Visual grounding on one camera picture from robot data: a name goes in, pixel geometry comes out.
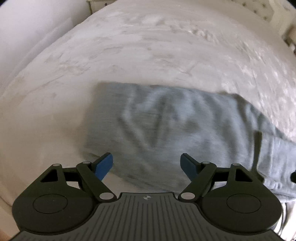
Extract grey-blue knit pants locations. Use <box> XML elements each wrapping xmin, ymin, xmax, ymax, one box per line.
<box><xmin>81</xmin><ymin>83</ymin><xmax>295</xmax><ymax>202</ymax></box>

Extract white floral bedspread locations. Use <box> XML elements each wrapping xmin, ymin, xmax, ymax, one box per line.
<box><xmin>1</xmin><ymin>1</ymin><xmax>295</xmax><ymax>240</ymax></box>

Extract cream tufted headboard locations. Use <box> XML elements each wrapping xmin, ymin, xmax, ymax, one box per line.
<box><xmin>232</xmin><ymin>0</ymin><xmax>295</xmax><ymax>37</ymax></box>

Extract cream right nightstand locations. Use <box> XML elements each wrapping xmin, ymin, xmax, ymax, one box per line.
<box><xmin>86</xmin><ymin>0</ymin><xmax>116</xmax><ymax>14</ymax></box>

